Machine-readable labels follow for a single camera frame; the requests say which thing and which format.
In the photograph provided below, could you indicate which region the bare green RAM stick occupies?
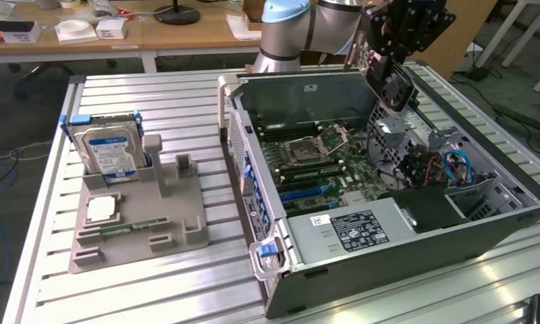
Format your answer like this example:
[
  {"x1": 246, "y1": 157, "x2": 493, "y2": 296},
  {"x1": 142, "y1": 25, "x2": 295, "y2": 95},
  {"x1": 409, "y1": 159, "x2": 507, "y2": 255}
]
[{"x1": 98, "y1": 221, "x2": 151, "y2": 237}]

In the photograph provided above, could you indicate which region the white block with round hole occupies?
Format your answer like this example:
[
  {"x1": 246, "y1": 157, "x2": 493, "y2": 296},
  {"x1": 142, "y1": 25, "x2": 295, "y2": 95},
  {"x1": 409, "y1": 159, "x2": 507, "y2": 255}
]
[{"x1": 54, "y1": 19, "x2": 100, "y2": 45}]

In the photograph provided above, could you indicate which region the wooden cabinet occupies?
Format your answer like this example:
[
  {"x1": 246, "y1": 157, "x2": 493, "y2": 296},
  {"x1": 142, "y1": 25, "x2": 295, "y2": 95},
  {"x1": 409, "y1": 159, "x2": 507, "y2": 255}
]
[{"x1": 365, "y1": 0, "x2": 499, "y2": 79}]

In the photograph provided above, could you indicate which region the black lamp base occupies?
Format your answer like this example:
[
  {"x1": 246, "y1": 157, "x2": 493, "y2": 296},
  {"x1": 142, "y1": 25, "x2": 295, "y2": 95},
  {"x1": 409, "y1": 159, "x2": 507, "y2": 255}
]
[{"x1": 154, "y1": 0, "x2": 202, "y2": 26}]

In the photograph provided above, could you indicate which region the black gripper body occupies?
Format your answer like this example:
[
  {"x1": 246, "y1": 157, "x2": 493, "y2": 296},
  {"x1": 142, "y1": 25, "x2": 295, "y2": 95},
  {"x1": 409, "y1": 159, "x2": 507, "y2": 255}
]
[{"x1": 359, "y1": 0, "x2": 458, "y2": 65}]

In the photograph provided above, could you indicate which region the blue floor cable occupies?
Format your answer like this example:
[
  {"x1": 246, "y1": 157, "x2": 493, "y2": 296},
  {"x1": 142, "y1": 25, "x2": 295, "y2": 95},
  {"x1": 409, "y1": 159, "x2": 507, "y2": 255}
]
[{"x1": 0, "y1": 158, "x2": 22, "y2": 288}]

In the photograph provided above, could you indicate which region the black graphics card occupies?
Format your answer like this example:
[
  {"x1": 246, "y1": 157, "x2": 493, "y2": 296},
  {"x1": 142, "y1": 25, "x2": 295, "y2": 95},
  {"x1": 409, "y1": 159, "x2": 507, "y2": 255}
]
[{"x1": 347, "y1": 32, "x2": 419, "y2": 113}]

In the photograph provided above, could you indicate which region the blue wire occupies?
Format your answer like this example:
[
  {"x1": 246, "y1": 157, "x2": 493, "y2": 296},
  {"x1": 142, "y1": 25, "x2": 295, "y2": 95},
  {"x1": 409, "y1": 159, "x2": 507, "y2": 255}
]
[{"x1": 442, "y1": 150, "x2": 475, "y2": 186}]

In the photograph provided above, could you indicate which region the white box with black lid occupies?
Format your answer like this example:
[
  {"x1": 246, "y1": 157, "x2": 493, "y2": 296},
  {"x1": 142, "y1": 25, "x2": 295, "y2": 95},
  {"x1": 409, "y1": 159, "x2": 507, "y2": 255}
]
[{"x1": 0, "y1": 20, "x2": 43, "y2": 44}]

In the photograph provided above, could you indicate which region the blue expansion slot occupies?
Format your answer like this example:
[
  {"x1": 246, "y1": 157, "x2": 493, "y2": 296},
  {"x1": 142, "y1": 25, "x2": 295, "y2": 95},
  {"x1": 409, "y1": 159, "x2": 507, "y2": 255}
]
[{"x1": 279, "y1": 186, "x2": 339, "y2": 200}]

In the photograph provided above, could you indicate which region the grey power supply unit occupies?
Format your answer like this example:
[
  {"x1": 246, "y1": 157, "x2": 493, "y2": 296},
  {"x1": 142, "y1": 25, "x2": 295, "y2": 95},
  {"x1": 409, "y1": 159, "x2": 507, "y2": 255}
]
[{"x1": 276, "y1": 197, "x2": 418, "y2": 267}]

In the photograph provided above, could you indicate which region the brown cardboard box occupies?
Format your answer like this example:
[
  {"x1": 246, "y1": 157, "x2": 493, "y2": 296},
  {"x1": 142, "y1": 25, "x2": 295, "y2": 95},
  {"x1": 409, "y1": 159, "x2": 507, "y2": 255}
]
[{"x1": 243, "y1": 0, "x2": 266, "y2": 23}]

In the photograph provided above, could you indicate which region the metal disk bay cage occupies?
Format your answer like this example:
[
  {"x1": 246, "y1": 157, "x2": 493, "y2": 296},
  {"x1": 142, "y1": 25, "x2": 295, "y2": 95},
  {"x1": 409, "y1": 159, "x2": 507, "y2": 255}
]
[{"x1": 367, "y1": 101, "x2": 438, "y2": 163}]

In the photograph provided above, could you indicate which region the dark grey PC case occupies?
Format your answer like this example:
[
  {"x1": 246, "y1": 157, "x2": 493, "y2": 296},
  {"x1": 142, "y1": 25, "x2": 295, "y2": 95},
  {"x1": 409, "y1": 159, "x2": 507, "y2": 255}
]
[{"x1": 216, "y1": 63, "x2": 540, "y2": 320}]

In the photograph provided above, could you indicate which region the dark RAM stick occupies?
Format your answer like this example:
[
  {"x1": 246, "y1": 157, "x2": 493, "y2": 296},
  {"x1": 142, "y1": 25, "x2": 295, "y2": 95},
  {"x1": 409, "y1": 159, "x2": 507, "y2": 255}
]
[{"x1": 276, "y1": 161, "x2": 346, "y2": 180}]

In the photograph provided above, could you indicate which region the black floor adapter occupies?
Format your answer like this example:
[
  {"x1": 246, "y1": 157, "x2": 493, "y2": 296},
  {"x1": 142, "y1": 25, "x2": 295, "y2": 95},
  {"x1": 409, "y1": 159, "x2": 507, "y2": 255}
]
[{"x1": 466, "y1": 65, "x2": 493, "y2": 82}]

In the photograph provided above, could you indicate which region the grey parts rack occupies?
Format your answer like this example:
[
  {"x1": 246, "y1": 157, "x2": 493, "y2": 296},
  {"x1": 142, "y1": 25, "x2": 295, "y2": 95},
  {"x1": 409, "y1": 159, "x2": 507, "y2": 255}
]
[{"x1": 67, "y1": 133, "x2": 211, "y2": 274}]

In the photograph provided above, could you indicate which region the wooden desk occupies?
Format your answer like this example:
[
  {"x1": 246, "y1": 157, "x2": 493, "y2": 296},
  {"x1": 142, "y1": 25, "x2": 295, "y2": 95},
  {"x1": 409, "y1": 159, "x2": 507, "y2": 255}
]
[{"x1": 0, "y1": 0, "x2": 389, "y2": 74}]

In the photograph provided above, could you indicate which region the white table frame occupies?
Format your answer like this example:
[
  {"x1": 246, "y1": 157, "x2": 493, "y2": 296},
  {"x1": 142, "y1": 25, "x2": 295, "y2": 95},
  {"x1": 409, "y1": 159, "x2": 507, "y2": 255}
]
[{"x1": 475, "y1": 0, "x2": 540, "y2": 92}]

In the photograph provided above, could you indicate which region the green motherboard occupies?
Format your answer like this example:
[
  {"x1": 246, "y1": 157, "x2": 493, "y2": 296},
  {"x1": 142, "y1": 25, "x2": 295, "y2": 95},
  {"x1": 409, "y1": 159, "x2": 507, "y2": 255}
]
[{"x1": 251, "y1": 114, "x2": 391, "y2": 217}]

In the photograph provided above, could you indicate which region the silver CPU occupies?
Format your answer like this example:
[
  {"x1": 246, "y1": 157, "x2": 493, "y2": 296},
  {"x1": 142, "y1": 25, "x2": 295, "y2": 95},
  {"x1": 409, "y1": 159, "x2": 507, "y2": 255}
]
[{"x1": 86, "y1": 196, "x2": 119, "y2": 223}]

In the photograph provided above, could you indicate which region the white labelled box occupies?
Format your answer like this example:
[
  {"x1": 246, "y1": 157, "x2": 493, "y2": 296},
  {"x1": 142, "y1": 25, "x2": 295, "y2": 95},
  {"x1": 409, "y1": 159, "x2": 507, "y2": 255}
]
[{"x1": 95, "y1": 18, "x2": 130, "y2": 41}]

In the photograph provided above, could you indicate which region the white foam stack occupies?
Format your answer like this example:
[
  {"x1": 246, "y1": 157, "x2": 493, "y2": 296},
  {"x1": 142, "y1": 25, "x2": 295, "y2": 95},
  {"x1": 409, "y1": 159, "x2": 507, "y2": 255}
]
[{"x1": 226, "y1": 13, "x2": 264, "y2": 42}]

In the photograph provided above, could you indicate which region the hard disk with blue carrier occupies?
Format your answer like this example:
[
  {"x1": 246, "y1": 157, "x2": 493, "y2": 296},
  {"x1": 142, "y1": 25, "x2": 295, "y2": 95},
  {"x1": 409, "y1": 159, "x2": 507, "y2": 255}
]
[{"x1": 59, "y1": 109, "x2": 146, "y2": 185}]

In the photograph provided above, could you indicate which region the CPU socket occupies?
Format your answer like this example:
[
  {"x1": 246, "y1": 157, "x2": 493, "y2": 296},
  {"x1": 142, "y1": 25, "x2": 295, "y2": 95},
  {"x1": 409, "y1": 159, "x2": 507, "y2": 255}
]
[{"x1": 286, "y1": 136, "x2": 332, "y2": 166}]

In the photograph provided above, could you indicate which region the metal socket cover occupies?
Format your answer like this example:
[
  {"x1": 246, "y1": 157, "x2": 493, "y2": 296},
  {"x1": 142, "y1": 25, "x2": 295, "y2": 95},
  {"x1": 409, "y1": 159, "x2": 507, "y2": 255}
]
[{"x1": 315, "y1": 123, "x2": 349, "y2": 158}]

